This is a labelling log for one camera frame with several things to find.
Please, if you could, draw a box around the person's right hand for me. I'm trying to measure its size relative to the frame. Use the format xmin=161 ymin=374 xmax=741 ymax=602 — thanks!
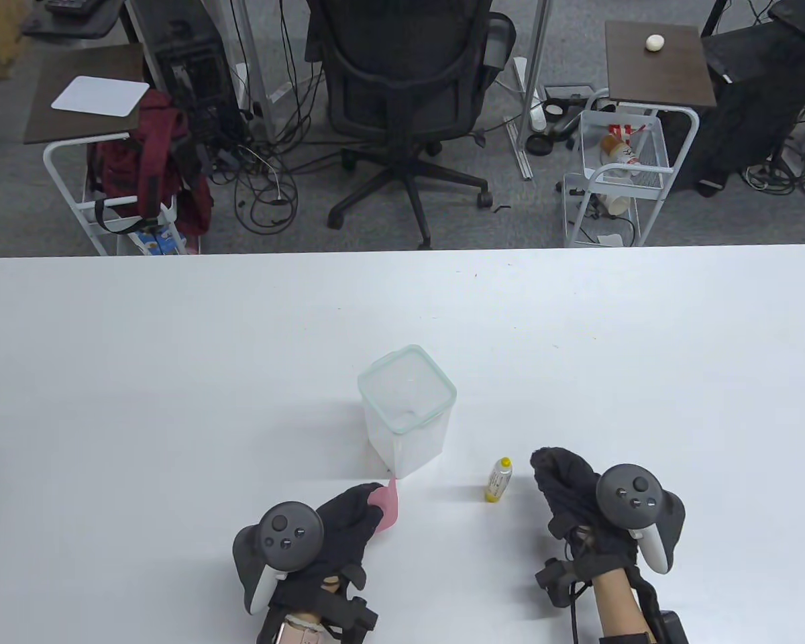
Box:
xmin=531 ymin=447 xmax=641 ymax=583

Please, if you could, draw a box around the person's left hand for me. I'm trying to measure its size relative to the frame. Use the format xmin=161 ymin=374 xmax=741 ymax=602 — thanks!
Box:
xmin=268 ymin=482 xmax=385 ymax=610

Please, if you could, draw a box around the pink paper card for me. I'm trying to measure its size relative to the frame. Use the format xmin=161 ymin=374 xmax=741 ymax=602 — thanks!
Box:
xmin=367 ymin=477 xmax=399 ymax=535

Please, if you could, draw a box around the yellow liquid glue bottle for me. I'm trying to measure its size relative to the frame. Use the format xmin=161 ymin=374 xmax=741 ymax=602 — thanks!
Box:
xmin=484 ymin=457 xmax=513 ymax=503

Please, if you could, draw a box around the clear plastic container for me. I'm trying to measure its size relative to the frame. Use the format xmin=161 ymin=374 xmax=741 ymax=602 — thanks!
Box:
xmin=357 ymin=344 xmax=458 ymax=480

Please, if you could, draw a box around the person's left forearm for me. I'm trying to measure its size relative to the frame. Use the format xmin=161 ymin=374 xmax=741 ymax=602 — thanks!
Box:
xmin=258 ymin=607 xmax=324 ymax=644

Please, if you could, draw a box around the dark grey tracking controller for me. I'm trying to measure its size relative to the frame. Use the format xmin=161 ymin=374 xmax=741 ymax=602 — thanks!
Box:
xmin=595 ymin=464 xmax=687 ymax=575
xmin=232 ymin=501 xmax=325 ymax=615

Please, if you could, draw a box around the pink smartwatch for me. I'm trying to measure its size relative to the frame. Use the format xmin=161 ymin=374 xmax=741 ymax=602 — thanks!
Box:
xmin=274 ymin=615 xmax=327 ymax=644

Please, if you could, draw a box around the orange bottle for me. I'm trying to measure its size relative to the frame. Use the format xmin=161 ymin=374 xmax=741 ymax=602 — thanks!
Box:
xmin=600 ymin=133 xmax=643 ymax=177

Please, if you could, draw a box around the blue printed box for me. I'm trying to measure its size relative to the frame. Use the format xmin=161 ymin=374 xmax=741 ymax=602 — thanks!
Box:
xmin=129 ymin=225 xmax=183 ymax=256

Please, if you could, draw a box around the white power strip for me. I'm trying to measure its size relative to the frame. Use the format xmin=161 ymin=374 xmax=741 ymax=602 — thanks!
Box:
xmin=513 ymin=56 xmax=549 ymax=133

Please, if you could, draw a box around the red backpack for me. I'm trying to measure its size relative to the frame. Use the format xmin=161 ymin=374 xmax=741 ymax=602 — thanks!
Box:
xmin=86 ymin=89 xmax=214 ymax=236

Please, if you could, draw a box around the black draped cloth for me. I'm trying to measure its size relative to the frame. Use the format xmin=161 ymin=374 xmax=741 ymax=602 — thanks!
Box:
xmin=664 ymin=0 xmax=805 ymax=198

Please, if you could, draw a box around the black mesh office chair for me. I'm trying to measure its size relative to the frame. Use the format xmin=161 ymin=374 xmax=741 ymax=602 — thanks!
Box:
xmin=305 ymin=0 xmax=517 ymax=250

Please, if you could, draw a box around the black computer tower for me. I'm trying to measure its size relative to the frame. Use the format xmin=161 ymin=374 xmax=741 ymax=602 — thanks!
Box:
xmin=126 ymin=0 xmax=250 ymax=150

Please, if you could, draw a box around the white flat pad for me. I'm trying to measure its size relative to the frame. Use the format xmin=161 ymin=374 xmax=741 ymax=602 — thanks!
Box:
xmin=51 ymin=76 xmax=150 ymax=117

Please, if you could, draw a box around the white cart with brown top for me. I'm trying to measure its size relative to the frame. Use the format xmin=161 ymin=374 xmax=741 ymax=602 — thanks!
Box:
xmin=23 ymin=44 xmax=201 ymax=256

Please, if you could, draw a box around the black desk tray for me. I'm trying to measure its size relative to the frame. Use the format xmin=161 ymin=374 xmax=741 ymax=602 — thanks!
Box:
xmin=19 ymin=0 xmax=129 ymax=38

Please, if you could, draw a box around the black keyboard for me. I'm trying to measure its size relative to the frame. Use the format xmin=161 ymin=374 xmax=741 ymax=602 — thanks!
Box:
xmin=43 ymin=0 xmax=107 ymax=17

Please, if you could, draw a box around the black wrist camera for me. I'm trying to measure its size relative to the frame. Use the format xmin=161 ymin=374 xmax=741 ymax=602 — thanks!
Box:
xmin=321 ymin=593 xmax=380 ymax=644
xmin=535 ymin=557 xmax=582 ymax=608

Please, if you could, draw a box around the black cable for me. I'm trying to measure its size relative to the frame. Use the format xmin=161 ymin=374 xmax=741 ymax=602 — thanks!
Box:
xmin=566 ymin=543 xmax=582 ymax=644

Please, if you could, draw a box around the black wrist strap unit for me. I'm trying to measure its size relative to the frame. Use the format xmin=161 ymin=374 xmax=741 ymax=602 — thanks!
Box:
xmin=600 ymin=567 xmax=689 ymax=644

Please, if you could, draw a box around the tangle of black cables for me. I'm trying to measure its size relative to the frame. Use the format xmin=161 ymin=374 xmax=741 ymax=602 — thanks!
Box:
xmin=208 ymin=134 xmax=301 ymax=235

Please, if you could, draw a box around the white wire basket cart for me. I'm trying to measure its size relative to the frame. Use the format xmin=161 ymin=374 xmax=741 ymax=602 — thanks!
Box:
xmin=562 ymin=19 xmax=718 ymax=248

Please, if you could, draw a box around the aluminium frame post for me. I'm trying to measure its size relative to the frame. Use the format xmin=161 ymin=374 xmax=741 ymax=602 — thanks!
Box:
xmin=505 ymin=0 xmax=553 ymax=181

